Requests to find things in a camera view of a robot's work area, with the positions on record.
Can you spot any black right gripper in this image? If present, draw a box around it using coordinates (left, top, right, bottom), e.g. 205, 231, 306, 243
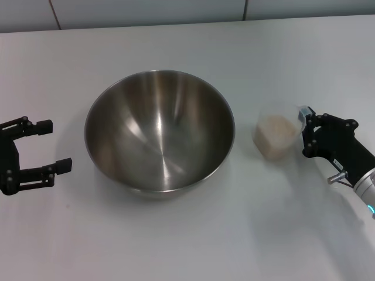
298, 107, 375, 185

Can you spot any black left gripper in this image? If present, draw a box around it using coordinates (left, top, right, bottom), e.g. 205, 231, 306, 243
0, 116, 73, 196

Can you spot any white uncooked rice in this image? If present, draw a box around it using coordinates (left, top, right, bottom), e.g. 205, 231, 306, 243
254, 115, 298, 161

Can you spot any clear plastic measuring cup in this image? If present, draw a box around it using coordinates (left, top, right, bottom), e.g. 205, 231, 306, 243
251, 101, 307, 162

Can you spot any stainless steel mixing bowl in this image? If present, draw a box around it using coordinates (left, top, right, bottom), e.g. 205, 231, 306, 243
84, 69, 236, 201

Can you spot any white partition panel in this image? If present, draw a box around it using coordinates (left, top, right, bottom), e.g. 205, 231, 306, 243
49, 0, 247, 30
0, 0, 59, 34
244, 0, 375, 22

